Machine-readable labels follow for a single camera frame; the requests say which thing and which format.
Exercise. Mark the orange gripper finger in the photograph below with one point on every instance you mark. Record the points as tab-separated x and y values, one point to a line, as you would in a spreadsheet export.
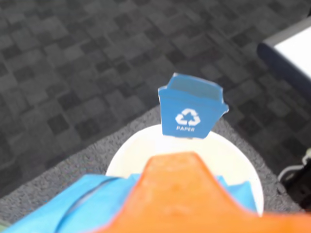
177	194

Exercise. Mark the blue paper package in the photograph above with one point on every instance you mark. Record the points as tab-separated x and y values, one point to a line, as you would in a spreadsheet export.
73	206

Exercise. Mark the paper cup with blue tag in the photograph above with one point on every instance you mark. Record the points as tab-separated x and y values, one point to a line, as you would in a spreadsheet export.
218	155

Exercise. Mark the blue recycling bin tag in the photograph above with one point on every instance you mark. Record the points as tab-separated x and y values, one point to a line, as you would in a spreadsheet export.
189	109

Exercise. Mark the white board on stand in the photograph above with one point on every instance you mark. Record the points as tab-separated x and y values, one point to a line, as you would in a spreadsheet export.
291	48

